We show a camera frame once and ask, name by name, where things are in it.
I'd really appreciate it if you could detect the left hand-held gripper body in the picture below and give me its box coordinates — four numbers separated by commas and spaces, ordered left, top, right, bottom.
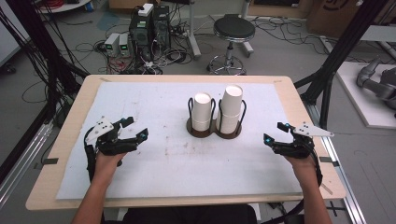
85, 116, 138, 157

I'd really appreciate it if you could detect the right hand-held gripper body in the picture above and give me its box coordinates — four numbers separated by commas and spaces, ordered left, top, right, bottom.
273, 121, 335, 160

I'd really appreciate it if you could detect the person's right hand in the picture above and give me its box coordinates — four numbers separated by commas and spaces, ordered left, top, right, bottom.
283, 153, 319, 187

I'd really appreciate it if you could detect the person's left hand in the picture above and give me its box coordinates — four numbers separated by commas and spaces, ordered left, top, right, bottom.
92, 150, 128, 186

